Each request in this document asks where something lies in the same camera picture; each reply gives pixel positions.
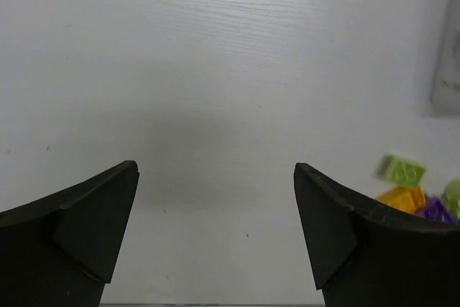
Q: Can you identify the purple lego brick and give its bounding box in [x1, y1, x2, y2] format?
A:
[418, 196, 457, 226]

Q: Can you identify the yellow lego brick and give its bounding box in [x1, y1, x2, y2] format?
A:
[377, 187, 426, 214]

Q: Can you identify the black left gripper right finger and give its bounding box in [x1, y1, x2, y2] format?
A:
[293, 163, 459, 306]

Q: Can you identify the lime green lego brick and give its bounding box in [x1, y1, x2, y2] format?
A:
[375, 154, 426, 189]

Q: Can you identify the light green lego piece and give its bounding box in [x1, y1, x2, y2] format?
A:
[442, 179, 460, 224]

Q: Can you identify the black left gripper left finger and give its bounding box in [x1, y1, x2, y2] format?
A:
[1, 160, 139, 306]

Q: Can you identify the white left compartment container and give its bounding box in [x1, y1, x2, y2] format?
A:
[431, 0, 459, 115]

